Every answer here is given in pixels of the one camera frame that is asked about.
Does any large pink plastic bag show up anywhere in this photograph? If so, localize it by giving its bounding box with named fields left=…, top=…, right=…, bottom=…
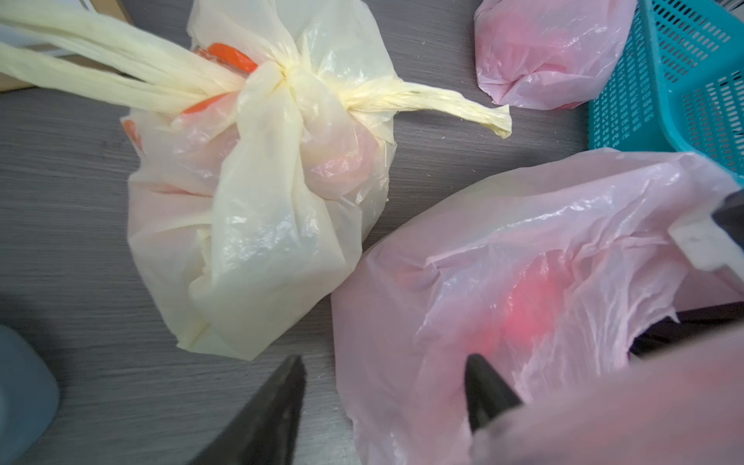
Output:
left=331, top=148, right=742, bottom=464

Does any yellow plastic bag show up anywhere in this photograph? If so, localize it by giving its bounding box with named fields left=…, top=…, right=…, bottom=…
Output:
left=1, top=1, right=512, bottom=360

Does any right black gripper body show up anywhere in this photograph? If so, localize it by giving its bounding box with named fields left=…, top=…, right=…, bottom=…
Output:
left=630, top=191, right=743, bottom=357

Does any wooden picture frame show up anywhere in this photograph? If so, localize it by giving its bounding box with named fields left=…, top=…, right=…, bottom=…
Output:
left=1, top=0, right=133, bottom=92

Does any small pink plastic bag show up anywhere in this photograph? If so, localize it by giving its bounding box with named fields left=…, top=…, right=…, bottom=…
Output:
left=474, top=0, right=637, bottom=110

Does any blue square timer clock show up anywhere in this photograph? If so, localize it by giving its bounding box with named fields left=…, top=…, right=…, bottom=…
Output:
left=1, top=325, right=60, bottom=464

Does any teal plastic basket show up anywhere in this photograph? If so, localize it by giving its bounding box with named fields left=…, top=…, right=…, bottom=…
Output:
left=588, top=0, right=743, bottom=183

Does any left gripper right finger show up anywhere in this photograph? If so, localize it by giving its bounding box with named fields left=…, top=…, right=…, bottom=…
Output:
left=464, top=354, right=523, bottom=433

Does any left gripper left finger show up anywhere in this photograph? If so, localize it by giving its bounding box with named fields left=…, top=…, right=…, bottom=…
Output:
left=190, top=356, right=306, bottom=465

